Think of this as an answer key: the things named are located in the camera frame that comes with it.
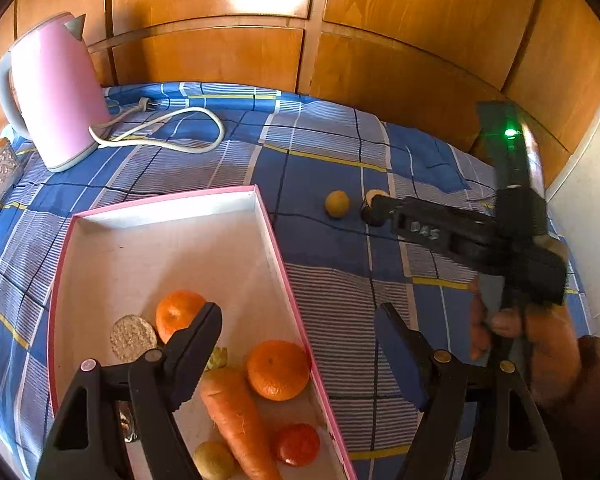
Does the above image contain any eggplant slice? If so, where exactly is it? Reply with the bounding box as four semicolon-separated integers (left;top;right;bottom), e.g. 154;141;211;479
109;314;158;363
360;190;392;228

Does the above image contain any small yellow lime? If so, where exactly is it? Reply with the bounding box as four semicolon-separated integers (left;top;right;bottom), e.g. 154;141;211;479
324;190;350;219
193;441;236;480

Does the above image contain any orange carrot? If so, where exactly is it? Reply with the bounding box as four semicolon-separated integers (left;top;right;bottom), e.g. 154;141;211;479
199;367;282;479

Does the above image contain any orange tangerine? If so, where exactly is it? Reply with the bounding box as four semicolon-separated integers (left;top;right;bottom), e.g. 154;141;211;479
155;289;207;344

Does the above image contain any red tomato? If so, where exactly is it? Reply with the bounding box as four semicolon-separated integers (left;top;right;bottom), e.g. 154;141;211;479
273;424;321;467

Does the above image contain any large orange fruit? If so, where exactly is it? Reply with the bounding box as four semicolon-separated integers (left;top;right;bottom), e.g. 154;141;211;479
246;340;311;402

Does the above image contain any person right hand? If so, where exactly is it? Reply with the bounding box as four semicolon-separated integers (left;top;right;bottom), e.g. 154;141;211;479
468;280;582;406

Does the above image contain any pink shallow tray box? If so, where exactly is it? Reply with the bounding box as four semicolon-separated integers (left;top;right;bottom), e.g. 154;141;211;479
36;185;354;479

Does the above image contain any blue plaid tablecloth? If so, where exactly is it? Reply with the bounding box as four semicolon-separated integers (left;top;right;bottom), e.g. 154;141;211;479
0;80;586;480

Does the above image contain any pink electric kettle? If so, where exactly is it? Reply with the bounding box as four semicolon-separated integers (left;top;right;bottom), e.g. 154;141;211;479
0;12;109;172

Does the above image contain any wooden wall cabinet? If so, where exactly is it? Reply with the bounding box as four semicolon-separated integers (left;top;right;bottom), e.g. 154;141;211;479
0;0;600;182

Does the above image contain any white kettle power cord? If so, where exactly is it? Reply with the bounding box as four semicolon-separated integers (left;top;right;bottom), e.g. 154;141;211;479
87;96;226;155

